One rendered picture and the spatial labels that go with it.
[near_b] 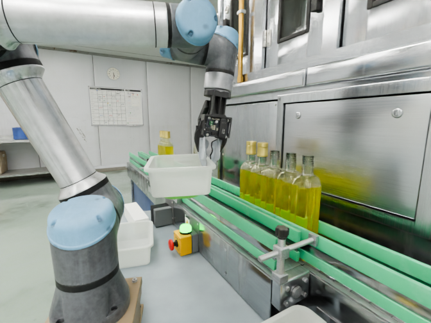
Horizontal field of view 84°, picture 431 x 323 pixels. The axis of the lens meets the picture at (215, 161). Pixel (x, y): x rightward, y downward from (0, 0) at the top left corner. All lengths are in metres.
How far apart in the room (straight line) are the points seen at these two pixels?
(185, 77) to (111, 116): 2.19
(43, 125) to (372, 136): 0.76
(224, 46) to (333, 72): 0.32
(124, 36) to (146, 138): 6.06
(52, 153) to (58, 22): 0.27
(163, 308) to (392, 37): 0.87
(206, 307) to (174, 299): 0.09
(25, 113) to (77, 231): 0.28
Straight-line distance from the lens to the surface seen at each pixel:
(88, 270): 0.53
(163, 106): 6.65
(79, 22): 0.50
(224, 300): 0.75
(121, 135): 6.39
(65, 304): 0.58
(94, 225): 0.50
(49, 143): 0.63
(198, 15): 0.48
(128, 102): 6.42
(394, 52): 0.72
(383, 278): 0.58
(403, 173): 0.69
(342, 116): 0.75
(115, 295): 0.59
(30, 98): 0.63
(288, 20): 1.00
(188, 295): 0.77
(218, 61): 0.63
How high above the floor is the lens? 1.23
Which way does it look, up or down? 10 degrees down
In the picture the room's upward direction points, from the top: straight up
